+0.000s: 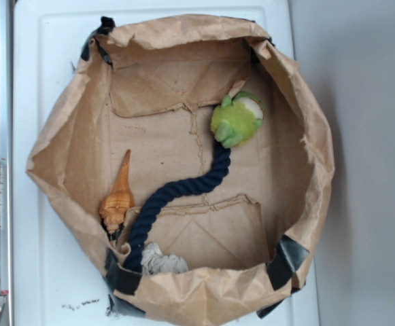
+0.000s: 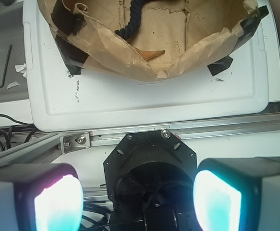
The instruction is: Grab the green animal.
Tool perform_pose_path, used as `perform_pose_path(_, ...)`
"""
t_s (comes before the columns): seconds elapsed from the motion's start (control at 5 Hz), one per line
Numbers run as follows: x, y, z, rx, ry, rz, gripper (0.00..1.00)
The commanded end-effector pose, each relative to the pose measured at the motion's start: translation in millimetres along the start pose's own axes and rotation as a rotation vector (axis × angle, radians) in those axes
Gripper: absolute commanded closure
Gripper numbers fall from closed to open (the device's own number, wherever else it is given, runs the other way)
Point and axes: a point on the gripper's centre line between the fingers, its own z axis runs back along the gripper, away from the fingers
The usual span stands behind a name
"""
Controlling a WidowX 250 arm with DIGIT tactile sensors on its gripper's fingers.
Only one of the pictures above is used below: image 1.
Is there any green plush frog toy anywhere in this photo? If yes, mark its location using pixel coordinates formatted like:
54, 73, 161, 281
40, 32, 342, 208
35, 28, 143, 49
210, 91, 267, 149

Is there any brown paper bag bin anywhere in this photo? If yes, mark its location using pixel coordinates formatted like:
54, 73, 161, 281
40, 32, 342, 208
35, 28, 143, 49
27, 15, 334, 325

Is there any orange spiral seashell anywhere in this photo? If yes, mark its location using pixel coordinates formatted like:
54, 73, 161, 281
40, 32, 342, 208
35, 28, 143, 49
99, 149, 135, 235

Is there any white plastic tray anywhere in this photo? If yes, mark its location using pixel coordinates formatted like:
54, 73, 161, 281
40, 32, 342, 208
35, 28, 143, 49
12, 5, 322, 326

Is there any grey frayed rope end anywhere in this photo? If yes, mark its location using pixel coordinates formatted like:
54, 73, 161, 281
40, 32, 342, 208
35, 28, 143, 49
139, 241, 189, 275

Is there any dark blue rope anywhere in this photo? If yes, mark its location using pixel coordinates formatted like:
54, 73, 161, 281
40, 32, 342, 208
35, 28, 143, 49
123, 145, 233, 272

